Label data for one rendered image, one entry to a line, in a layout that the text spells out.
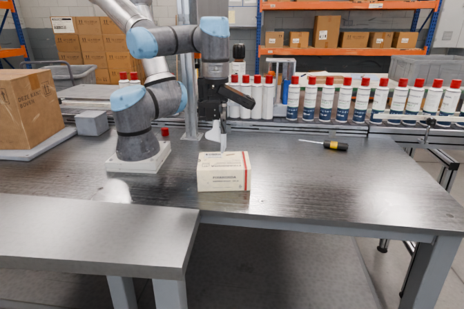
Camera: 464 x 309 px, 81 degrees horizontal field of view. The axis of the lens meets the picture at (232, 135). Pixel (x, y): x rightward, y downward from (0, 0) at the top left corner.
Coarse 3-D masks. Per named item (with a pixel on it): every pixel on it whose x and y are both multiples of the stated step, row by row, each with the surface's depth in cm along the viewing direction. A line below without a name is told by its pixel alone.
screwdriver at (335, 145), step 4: (300, 140) 115; (304, 140) 115; (324, 144) 111; (328, 144) 110; (332, 144) 110; (336, 144) 109; (340, 144) 109; (344, 144) 109; (336, 148) 110; (340, 148) 109; (344, 148) 109
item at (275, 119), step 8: (64, 112) 139; (72, 112) 139; (80, 112) 139; (112, 112) 139; (232, 120) 129; (240, 120) 128; (248, 120) 130; (256, 120) 130; (264, 120) 130; (272, 120) 128; (280, 120) 128
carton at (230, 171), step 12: (204, 156) 88; (216, 156) 88; (228, 156) 88; (240, 156) 88; (204, 168) 81; (216, 168) 81; (228, 168) 81; (240, 168) 81; (204, 180) 81; (216, 180) 81; (228, 180) 81; (240, 180) 82
